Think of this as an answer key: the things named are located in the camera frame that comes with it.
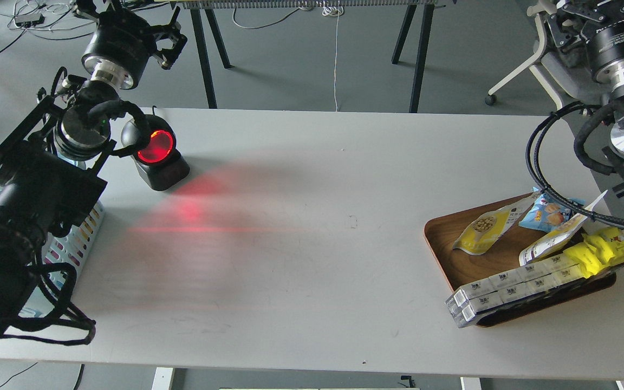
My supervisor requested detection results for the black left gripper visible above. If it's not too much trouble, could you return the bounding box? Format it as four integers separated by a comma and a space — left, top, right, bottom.
74, 1, 187, 90

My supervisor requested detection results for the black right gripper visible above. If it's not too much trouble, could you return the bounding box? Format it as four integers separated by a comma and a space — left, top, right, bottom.
529, 1, 624, 83

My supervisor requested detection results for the yellow white nut snack pouch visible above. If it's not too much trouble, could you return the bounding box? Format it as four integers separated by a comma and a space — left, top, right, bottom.
452, 191, 541, 255

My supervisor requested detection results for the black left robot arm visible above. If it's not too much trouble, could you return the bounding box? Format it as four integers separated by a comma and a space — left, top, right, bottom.
0, 1, 190, 346

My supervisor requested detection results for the blue snack bag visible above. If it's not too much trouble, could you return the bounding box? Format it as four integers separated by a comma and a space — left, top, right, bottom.
518, 187, 575, 232

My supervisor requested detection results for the yellow cartoon snack bag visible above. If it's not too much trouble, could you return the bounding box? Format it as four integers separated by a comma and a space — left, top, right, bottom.
562, 227, 624, 278

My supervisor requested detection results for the light blue plastic basket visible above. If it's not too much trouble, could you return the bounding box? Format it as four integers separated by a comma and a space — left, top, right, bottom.
0, 187, 106, 318

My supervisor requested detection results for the clear boxed snack pack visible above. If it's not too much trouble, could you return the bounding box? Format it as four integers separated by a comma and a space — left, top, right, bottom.
444, 254, 584, 328

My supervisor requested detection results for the black leg background table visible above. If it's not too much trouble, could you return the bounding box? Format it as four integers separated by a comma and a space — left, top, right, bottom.
171, 0, 436, 114

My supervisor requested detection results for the black power adapter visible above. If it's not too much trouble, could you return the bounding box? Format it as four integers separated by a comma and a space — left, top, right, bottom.
13, 12, 45, 28

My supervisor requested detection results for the black barcode scanner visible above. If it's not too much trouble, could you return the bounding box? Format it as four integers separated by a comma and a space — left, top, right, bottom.
132, 114, 190, 192

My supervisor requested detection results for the brown wooden tray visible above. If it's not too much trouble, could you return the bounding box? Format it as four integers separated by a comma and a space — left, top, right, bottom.
424, 196, 617, 327

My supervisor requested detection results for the white hanging cable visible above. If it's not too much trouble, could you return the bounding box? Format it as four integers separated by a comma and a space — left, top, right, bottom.
321, 4, 346, 112

